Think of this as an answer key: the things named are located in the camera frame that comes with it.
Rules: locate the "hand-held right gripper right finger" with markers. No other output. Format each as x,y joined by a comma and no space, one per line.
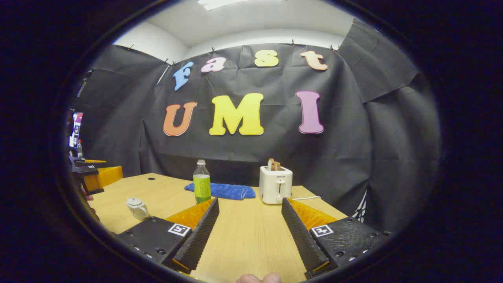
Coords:
300,236

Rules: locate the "white toaster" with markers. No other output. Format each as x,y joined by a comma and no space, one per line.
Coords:
271,186

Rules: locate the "blue towel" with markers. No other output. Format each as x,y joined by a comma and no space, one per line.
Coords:
232,191

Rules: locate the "bread slice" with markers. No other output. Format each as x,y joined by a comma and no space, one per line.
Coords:
274,165

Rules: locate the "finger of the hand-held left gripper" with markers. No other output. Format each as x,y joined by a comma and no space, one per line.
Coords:
88,169
84,163

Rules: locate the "black backdrop cloth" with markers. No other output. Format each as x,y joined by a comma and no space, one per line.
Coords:
334,157

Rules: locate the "red-capped clear bottle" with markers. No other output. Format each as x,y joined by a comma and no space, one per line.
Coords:
79,151

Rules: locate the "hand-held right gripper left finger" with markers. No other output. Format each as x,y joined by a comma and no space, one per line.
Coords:
198,239

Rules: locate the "computer monitor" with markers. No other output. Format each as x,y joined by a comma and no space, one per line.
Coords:
76,129

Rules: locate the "clear green-label water bottle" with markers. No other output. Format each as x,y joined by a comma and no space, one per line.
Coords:
201,188

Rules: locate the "white teacup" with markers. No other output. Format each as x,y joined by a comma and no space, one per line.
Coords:
139,213

